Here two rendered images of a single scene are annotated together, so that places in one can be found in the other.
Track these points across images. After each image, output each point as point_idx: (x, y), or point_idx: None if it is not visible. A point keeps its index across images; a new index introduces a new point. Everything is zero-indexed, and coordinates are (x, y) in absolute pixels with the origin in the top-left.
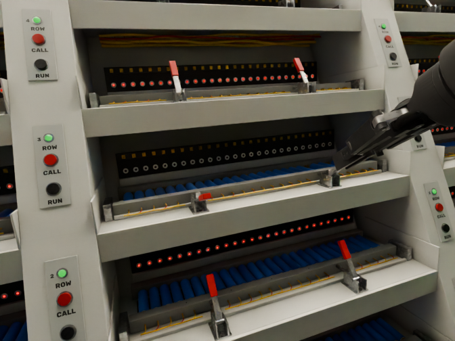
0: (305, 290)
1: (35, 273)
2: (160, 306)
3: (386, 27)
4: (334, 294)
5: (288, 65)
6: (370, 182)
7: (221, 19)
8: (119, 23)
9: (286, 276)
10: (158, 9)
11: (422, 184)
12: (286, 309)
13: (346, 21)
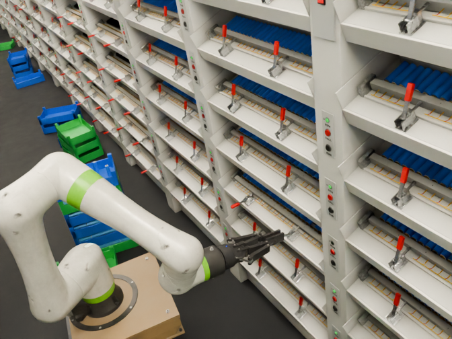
0: (286, 258)
1: (214, 187)
2: (253, 216)
3: (331, 188)
4: (288, 270)
5: None
6: (303, 253)
7: (250, 130)
8: (221, 114)
9: (286, 247)
10: (229, 115)
11: (329, 282)
12: (273, 256)
13: (311, 165)
